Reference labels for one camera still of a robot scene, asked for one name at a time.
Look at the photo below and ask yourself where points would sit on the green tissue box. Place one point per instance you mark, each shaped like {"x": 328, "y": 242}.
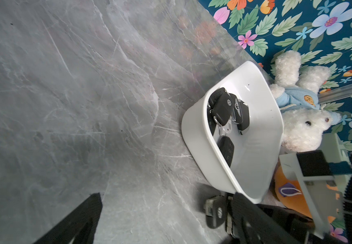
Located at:
{"x": 338, "y": 160}

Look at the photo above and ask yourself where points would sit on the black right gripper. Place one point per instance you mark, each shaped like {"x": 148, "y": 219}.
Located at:
{"x": 313, "y": 174}

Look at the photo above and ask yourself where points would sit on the black car key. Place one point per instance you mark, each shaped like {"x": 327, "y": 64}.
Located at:
{"x": 237, "y": 117}
{"x": 227, "y": 148}
{"x": 222, "y": 109}
{"x": 211, "y": 123}
{"x": 216, "y": 211}

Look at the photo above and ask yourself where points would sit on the black car key front isolated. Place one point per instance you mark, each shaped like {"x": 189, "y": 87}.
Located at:
{"x": 215, "y": 96}

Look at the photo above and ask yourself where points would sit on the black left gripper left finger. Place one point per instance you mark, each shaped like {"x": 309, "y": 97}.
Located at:
{"x": 79, "y": 227}

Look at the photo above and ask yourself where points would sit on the white plush bunny toy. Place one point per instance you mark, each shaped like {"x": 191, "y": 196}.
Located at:
{"x": 295, "y": 92}

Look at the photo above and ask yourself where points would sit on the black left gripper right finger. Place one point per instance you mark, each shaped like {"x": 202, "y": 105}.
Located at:
{"x": 244, "y": 211}

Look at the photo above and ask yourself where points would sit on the orange plush toy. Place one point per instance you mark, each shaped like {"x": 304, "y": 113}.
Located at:
{"x": 290, "y": 194}

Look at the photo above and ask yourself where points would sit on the white plastic storage box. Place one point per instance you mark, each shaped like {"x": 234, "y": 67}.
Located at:
{"x": 256, "y": 151}

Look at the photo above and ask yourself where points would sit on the black silver flip key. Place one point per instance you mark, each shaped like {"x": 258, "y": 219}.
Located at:
{"x": 243, "y": 127}

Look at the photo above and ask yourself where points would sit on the white car key fob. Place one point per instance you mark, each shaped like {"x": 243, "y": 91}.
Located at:
{"x": 226, "y": 129}

